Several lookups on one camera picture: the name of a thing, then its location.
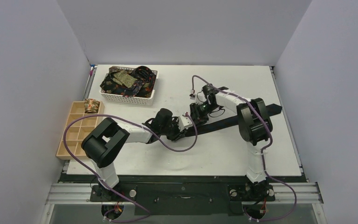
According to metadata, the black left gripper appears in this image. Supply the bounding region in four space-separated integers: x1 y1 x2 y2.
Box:
160 117 186 142

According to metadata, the blue brown striped tie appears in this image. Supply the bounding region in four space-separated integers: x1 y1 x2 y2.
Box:
186 98 282 144

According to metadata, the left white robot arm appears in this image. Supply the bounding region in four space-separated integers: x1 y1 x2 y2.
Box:
81 108 193 201

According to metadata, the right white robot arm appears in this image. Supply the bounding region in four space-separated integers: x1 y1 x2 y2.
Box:
189 84 273 199

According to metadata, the pile of patterned ties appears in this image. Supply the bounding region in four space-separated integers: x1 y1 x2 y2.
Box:
100 66 157 98

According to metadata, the white perforated plastic basket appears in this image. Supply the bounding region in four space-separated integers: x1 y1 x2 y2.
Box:
100 66 158 106

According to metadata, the rolled floral tie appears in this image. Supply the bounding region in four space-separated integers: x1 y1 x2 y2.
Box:
84 98 101 113

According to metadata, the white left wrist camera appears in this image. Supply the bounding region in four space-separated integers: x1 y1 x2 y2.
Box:
178 112 193 131

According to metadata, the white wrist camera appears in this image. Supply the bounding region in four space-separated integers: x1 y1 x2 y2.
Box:
189 89 196 99
178 112 193 131

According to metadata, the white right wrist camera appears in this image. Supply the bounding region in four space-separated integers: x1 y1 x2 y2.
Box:
189 89 196 99

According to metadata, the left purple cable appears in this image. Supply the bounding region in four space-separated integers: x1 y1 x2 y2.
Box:
62 112 199 223

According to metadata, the purple cable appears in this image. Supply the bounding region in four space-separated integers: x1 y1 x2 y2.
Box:
62 112 199 223
191 75 298 223

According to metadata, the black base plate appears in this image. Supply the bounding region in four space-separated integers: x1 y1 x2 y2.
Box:
59 174 306 219

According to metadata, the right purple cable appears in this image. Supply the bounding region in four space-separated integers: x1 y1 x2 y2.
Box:
191 75 298 223

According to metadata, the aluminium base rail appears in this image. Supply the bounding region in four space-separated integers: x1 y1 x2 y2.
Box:
45 182 323 204

